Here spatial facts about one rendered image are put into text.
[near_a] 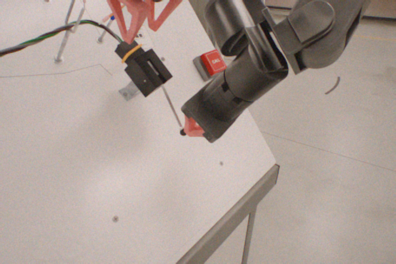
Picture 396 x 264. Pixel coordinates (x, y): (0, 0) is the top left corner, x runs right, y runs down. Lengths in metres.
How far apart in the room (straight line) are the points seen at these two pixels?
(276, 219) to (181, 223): 1.28
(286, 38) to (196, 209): 0.34
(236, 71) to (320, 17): 0.10
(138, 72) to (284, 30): 0.23
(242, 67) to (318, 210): 1.61
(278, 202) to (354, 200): 0.49
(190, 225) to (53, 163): 0.25
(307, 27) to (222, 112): 0.14
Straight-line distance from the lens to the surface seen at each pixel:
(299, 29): 0.30
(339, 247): 1.74
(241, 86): 0.32
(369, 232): 1.89
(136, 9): 0.35
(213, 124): 0.37
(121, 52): 0.45
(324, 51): 0.31
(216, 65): 0.61
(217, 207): 0.55
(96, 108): 0.48
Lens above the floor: 1.30
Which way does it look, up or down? 33 degrees down
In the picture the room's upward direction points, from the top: straight up
